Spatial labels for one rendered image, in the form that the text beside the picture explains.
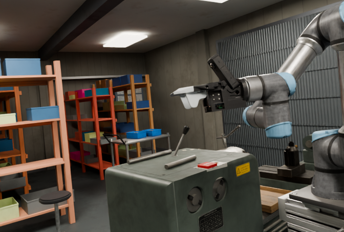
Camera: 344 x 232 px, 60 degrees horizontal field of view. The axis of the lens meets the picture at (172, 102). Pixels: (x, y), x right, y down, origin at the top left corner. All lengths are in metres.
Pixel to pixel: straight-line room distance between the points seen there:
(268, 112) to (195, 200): 0.48
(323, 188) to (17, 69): 3.71
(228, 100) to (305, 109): 4.63
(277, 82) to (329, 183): 0.44
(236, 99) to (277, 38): 4.91
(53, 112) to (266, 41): 3.91
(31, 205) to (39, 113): 1.16
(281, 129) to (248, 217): 0.68
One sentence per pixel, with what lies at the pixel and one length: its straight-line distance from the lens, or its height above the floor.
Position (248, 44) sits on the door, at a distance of 6.16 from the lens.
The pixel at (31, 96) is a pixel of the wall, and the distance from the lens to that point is 8.41.
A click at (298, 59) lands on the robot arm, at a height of 1.65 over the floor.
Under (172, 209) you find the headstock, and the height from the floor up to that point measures 1.16.
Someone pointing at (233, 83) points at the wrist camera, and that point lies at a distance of 0.86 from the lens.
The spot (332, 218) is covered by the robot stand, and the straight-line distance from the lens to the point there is 1.22.
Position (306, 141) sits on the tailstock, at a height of 1.10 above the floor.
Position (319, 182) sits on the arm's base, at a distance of 1.20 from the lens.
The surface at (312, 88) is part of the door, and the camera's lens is 5.36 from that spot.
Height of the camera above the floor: 1.55
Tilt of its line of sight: 1 degrees down
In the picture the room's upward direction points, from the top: 5 degrees counter-clockwise
